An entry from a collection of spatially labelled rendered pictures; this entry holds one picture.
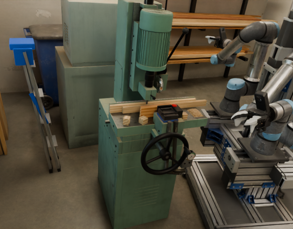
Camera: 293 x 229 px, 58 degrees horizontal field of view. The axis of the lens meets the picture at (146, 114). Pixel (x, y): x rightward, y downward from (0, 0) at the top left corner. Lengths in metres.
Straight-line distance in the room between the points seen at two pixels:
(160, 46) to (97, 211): 1.38
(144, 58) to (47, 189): 1.46
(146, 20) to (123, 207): 1.23
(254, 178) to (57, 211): 1.45
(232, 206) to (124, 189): 0.84
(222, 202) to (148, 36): 1.36
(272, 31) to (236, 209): 1.28
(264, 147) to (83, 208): 1.41
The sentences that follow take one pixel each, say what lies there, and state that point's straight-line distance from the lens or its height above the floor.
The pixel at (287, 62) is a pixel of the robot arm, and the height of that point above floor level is 1.37.
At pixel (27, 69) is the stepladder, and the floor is 0.97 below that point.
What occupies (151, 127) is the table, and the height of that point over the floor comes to 0.88.
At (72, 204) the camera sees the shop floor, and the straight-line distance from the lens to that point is 2.30.
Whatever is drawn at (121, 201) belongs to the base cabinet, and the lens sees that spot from 1.90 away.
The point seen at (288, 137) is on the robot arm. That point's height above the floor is 0.99.
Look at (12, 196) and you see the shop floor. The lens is 2.45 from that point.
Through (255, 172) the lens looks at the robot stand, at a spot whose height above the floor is 0.68.
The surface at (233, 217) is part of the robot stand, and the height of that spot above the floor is 0.21.
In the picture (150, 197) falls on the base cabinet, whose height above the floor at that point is 0.28.
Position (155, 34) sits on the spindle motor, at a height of 1.40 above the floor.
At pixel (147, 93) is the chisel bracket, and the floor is 1.05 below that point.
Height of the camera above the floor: 1.71
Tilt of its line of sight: 30 degrees down
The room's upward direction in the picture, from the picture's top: 7 degrees clockwise
